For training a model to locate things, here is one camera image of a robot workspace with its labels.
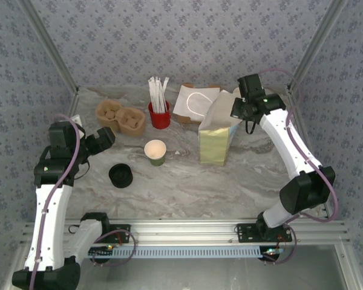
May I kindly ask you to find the white yellow paper bag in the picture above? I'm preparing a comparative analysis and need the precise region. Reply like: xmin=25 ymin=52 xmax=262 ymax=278
xmin=198 ymin=89 xmax=241 ymax=167

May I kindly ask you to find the black plastic cup lid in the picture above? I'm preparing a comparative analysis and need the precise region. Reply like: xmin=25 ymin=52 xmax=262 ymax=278
xmin=108 ymin=163 xmax=133 ymax=184

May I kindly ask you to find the green paper coffee cup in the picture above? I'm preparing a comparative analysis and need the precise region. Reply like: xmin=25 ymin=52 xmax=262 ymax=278
xmin=143 ymin=139 xmax=167 ymax=167

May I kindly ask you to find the brown cardboard tray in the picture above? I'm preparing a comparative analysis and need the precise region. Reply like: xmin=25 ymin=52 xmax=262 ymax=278
xmin=177 ymin=83 xmax=221 ymax=124

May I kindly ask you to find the brown pulp cup carrier stack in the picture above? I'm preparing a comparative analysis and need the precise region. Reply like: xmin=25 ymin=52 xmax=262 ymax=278
xmin=96 ymin=104 xmax=146 ymax=138

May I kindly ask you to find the red plastic cup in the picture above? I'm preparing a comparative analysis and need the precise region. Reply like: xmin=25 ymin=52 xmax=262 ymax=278
xmin=147 ymin=101 xmax=172 ymax=130

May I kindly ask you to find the small black controller board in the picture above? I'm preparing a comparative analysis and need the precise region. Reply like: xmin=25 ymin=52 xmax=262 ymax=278
xmin=88 ymin=245 xmax=115 ymax=262
xmin=261 ymin=246 xmax=284 ymax=261

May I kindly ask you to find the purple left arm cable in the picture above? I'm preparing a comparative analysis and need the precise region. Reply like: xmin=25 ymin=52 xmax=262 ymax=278
xmin=28 ymin=114 xmax=137 ymax=290

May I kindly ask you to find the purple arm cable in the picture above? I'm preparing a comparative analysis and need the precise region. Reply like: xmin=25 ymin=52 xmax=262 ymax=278
xmin=28 ymin=114 xmax=137 ymax=290
xmin=258 ymin=68 xmax=340 ymax=266

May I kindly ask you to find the aluminium frame post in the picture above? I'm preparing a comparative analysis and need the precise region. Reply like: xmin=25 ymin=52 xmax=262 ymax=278
xmin=287 ymin=0 xmax=349 ymax=91
xmin=18 ymin=0 xmax=80 ymax=95

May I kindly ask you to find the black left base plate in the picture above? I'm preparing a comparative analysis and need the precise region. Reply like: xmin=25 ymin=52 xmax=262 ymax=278
xmin=107 ymin=223 xmax=131 ymax=244

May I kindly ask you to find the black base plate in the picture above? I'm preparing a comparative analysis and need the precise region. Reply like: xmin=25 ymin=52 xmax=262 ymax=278
xmin=236 ymin=223 xmax=293 ymax=244
xmin=107 ymin=223 xmax=131 ymax=244

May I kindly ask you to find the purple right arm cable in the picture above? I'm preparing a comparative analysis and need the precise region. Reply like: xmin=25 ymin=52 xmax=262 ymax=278
xmin=258 ymin=68 xmax=340 ymax=266

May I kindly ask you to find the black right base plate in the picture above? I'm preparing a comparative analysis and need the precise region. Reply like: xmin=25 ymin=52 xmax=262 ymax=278
xmin=236 ymin=223 xmax=293 ymax=244

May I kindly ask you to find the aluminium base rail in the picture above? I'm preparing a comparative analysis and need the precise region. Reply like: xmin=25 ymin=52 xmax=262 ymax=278
xmin=21 ymin=217 xmax=351 ymax=246

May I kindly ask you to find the light blue slotted cable duct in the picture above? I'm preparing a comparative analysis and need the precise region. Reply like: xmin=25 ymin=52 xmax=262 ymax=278
xmin=87 ymin=246 xmax=264 ymax=259

